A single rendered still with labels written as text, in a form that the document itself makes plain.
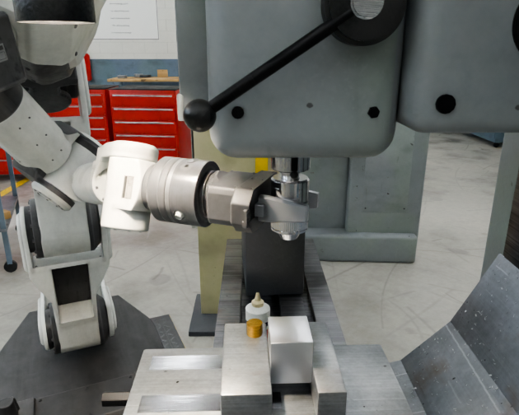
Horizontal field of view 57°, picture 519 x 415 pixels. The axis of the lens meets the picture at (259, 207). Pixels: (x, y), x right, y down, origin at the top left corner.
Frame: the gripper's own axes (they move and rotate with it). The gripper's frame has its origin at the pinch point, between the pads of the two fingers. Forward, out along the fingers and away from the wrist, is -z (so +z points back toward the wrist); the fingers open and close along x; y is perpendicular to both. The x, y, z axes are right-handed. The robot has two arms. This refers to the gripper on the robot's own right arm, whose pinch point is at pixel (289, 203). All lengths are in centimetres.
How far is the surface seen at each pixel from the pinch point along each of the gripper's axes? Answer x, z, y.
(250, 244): 26.9, 15.1, 18.8
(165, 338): 76, 67, 84
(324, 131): -8.6, -5.6, -10.8
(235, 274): 35, 22, 30
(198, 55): -5.5, 9.3, -17.5
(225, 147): -11.3, 3.7, -9.0
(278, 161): -2.2, 1.0, -5.8
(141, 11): 771, 511, -75
